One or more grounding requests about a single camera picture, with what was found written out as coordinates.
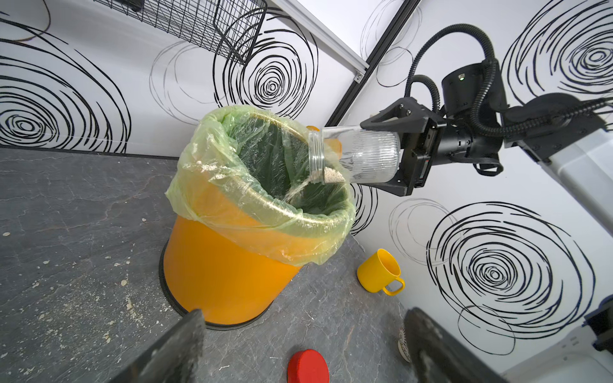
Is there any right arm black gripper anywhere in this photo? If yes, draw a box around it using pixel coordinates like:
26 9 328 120
359 63 504 196

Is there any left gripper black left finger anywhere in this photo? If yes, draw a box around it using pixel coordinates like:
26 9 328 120
111 309 206 382

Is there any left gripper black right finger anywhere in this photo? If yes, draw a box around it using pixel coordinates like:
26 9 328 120
404 308 505 382

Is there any beige lidded oatmeal jar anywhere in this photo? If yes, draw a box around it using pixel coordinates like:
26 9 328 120
308 125 401 184

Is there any red jar lid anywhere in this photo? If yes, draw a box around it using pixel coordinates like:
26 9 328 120
287 349 330 383

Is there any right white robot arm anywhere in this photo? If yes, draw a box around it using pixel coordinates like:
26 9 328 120
352 64 612 382

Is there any patterned white bowl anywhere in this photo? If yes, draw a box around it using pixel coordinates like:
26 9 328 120
397 328 412 363

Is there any orange trash bin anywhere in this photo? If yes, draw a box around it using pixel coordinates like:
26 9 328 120
160 215 304 329

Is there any yellow mug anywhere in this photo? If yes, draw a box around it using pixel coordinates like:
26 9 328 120
356 249 405 296

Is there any green plastic bin liner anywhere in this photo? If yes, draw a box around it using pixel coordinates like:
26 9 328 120
166 105 356 267

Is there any black wire wall basket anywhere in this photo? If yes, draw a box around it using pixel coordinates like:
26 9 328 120
101 0 268 64

